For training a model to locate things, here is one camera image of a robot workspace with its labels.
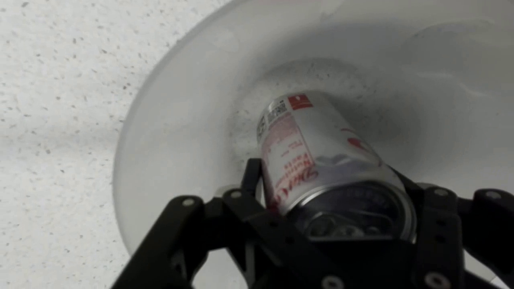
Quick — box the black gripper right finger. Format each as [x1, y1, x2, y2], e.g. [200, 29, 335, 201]
[390, 174, 514, 289]

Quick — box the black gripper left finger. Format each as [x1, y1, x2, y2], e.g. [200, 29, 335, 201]
[112, 160, 343, 289]

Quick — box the silver red coke can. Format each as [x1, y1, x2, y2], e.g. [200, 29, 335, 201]
[257, 92, 416, 241]

